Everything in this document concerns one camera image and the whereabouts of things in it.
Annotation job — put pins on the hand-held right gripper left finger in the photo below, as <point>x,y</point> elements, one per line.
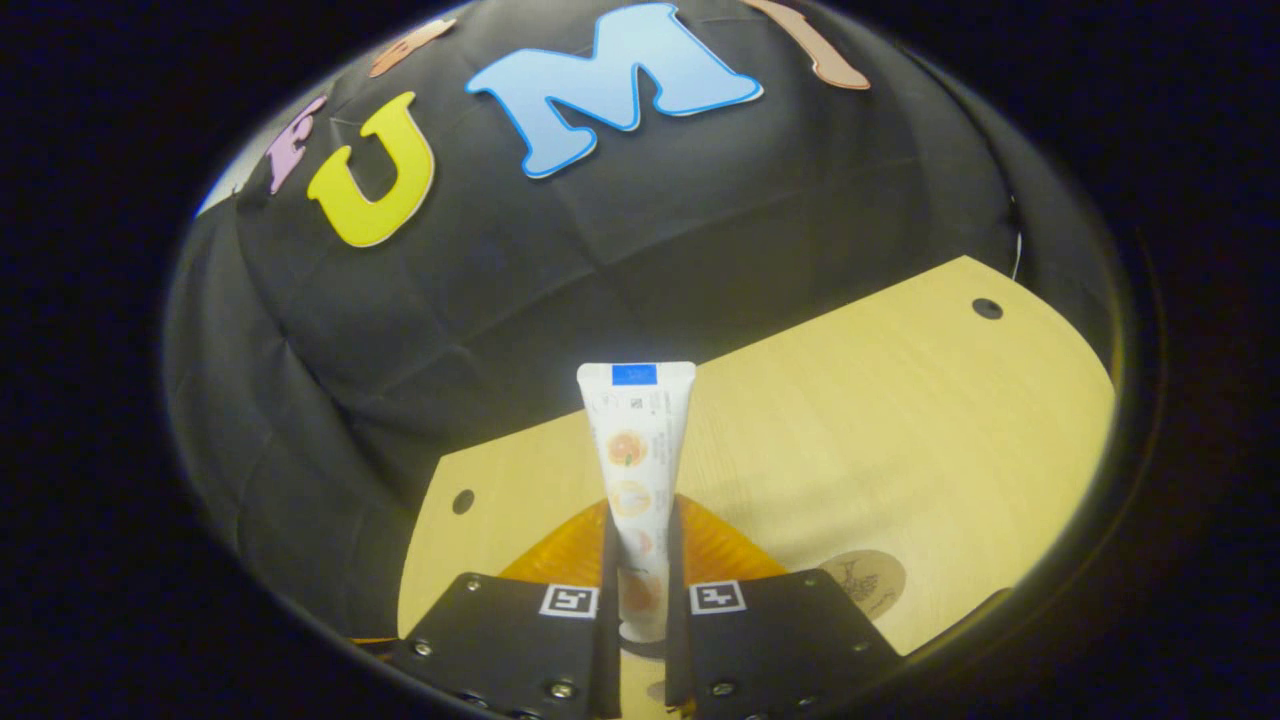
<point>608,610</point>

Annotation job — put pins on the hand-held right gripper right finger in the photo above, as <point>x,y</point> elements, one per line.
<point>676,620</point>

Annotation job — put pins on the white toothpaste tube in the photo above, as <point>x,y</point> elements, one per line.
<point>640,450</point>

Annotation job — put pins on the round cork coaster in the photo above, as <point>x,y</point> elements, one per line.
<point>868,582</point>

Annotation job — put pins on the black backdrop cloth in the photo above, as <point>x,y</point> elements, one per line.
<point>500,300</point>

